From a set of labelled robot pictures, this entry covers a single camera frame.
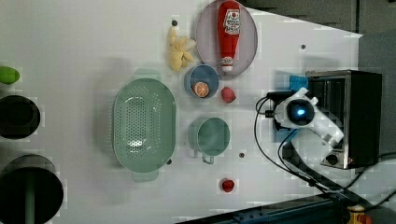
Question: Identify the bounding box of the silver black toaster oven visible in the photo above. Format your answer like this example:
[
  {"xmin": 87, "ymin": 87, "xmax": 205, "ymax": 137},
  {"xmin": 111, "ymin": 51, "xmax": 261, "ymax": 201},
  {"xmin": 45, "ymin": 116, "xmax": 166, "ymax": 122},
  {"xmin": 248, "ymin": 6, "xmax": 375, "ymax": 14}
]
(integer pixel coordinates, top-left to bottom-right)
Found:
[{"xmin": 287, "ymin": 70, "xmax": 382, "ymax": 170}]

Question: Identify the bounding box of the black round base lower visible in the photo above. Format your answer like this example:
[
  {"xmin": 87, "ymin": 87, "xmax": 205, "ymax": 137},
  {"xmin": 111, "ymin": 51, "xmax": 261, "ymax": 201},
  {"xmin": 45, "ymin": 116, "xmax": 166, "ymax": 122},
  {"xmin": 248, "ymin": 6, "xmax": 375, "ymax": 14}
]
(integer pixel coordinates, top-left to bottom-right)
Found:
[{"xmin": 0, "ymin": 154, "xmax": 64, "ymax": 224}]

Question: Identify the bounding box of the green perforated colander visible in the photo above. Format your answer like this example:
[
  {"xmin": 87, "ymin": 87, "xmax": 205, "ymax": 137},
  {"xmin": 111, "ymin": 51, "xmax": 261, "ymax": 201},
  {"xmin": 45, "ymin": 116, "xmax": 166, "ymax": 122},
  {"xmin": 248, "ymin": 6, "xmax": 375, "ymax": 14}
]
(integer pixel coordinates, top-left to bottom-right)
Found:
[{"xmin": 112, "ymin": 68, "xmax": 177, "ymax": 183}]

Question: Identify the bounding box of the yellow plush peeled banana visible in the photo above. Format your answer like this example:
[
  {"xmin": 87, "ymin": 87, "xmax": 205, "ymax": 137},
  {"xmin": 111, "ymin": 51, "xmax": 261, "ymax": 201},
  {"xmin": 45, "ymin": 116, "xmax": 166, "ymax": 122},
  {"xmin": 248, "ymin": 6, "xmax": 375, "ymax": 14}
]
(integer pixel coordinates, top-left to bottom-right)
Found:
[{"xmin": 167, "ymin": 26, "xmax": 196, "ymax": 72}]

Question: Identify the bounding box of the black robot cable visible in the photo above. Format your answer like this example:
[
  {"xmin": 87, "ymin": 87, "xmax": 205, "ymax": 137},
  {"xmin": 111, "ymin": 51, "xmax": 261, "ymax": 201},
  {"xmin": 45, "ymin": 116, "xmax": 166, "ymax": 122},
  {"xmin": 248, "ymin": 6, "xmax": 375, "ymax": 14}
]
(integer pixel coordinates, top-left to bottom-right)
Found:
[{"xmin": 253, "ymin": 96, "xmax": 396, "ymax": 213}]

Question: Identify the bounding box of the grey round plate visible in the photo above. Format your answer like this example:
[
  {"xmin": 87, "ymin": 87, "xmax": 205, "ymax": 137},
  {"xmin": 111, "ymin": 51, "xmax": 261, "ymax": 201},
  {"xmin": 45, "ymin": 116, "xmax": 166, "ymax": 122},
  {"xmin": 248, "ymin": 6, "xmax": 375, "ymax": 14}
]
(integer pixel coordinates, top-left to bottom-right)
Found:
[{"xmin": 195, "ymin": 0, "xmax": 258, "ymax": 79}]

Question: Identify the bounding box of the blue bowl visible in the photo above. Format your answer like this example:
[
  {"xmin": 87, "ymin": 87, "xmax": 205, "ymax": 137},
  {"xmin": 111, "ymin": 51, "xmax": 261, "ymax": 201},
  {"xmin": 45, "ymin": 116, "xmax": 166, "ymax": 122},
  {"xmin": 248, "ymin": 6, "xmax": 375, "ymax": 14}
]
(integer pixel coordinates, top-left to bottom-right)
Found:
[{"xmin": 184, "ymin": 64, "xmax": 219, "ymax": 99}]

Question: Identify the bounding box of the red plush ketchup bottle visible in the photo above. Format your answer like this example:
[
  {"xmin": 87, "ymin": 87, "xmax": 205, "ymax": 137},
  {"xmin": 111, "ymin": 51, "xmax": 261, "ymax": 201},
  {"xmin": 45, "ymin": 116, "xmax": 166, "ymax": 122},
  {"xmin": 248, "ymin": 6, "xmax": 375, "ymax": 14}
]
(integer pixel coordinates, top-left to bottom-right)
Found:
[{"xmin": 217, "ymin": 0, "xmax": 241, "ymax": 72}]

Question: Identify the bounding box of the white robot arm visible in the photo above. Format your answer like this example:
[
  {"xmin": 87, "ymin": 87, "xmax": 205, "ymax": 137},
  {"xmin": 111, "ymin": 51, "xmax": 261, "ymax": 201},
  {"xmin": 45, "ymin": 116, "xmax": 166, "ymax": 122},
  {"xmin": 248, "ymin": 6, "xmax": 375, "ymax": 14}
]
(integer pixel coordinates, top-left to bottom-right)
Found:
[{"xmin": 265, "ymin": 88, "xmax": 344, "ymax": 147}]

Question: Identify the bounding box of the green cup with handle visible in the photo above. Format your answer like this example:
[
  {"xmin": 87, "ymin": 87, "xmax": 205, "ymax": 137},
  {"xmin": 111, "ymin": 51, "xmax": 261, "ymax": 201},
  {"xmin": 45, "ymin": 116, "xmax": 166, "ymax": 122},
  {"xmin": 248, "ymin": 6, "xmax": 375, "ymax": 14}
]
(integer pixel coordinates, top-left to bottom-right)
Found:
[{"xmin": 188, "ymin": 118, "xmax": 231, "ymax": 164}]

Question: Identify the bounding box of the black round base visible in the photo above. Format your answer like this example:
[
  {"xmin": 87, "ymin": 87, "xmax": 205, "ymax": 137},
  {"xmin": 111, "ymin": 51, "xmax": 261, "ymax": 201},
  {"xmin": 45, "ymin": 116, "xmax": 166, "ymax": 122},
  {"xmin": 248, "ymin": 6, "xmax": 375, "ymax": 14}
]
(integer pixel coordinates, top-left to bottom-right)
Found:
[
  {"xmin": 0, "ymin": 154, "xmax": 64, "ymax": 224},
  {"xmin": 0, "ymin": 95, "xmax": 41, "ymax": 139}
]

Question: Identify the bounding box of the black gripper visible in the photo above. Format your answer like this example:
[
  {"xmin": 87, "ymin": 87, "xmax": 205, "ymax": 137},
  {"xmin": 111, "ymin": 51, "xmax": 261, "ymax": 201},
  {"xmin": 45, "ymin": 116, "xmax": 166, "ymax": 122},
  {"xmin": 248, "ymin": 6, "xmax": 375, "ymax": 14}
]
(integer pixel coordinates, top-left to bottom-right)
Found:
[{"xmin": 266, "ymin": 91, "xmax": 294, "ymax": 101}]

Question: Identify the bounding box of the blue metal frame rail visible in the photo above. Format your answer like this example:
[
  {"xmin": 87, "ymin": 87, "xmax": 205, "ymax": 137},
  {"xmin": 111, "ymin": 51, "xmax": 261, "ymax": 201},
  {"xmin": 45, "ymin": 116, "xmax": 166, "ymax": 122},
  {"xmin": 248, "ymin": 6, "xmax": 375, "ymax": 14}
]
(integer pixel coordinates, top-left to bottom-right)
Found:
[{"xmin": 178, "ymin": 191, "xmax": 358, "ymax": 224}]

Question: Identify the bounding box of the orange slice toy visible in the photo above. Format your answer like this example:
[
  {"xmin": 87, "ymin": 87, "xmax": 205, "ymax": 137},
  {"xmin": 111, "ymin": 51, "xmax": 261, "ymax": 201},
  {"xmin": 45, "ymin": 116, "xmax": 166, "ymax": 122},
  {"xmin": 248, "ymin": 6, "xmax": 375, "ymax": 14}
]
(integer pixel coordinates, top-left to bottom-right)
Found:
[{"xmin": 192, "ymin": 81, "xmax": 209, "ymax": 98}]

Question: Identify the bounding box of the black round base upper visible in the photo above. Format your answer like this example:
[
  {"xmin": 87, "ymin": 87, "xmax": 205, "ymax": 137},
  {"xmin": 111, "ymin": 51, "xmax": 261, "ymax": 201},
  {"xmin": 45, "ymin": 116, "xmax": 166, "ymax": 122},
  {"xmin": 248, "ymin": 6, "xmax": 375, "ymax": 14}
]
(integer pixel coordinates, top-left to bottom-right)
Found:
[{"xmin": 0, "ymin": 95, "xmax": 41, "ymax": 139}]

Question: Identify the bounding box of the green round object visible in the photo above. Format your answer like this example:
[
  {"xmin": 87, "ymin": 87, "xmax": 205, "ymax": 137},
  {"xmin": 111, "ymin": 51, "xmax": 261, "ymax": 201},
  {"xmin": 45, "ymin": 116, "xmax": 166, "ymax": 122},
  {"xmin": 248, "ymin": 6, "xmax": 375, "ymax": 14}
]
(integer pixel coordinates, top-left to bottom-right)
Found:
[{"xmin": 0, "ymin": 66, "xmax": 20, "ymax": 85}]

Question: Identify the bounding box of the red strawberry toy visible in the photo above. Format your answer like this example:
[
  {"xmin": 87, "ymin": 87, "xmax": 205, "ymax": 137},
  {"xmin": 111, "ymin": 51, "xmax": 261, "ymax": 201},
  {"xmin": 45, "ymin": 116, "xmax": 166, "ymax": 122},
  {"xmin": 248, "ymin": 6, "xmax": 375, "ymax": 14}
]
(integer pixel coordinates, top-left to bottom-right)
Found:
[{"xmin": 221, "ymin": 87, "xmax": 236, "ymax": 104}]

